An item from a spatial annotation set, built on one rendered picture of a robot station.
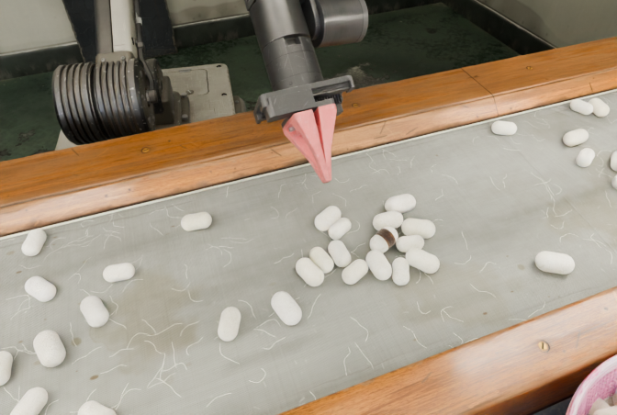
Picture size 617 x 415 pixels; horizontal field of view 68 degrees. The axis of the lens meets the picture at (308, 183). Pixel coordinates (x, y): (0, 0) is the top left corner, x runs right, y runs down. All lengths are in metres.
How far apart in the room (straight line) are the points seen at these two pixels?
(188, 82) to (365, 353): 1.03
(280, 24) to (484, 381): 0.39
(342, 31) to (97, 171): 0.34
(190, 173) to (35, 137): 1.61
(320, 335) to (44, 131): 1.85
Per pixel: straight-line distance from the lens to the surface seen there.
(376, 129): 0.66
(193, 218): 0.54
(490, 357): 0.46
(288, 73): 0.49
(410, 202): 0.56
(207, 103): 1.24
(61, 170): 0.65
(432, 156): 0.66
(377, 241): 0.51
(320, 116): 0.47
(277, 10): 0.51
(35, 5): 2.51
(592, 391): 0.49
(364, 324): 0.47
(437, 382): 0.43
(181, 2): 2.52
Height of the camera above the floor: 1.15
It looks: 44 degrees down
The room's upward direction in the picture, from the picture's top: straight up
